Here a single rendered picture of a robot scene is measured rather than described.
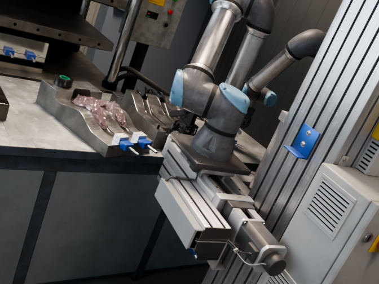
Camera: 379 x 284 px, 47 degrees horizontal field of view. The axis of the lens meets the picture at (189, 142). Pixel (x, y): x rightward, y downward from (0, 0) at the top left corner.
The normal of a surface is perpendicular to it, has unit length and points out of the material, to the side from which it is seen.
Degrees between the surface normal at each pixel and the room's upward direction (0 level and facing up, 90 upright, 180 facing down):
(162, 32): 90
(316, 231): 90
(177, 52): 90
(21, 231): 90
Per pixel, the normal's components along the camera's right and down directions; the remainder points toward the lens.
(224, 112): -0.15, 0.31
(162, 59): 0.40, 0.47
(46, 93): -0.60, 0.07
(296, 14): -0.84, -0.15
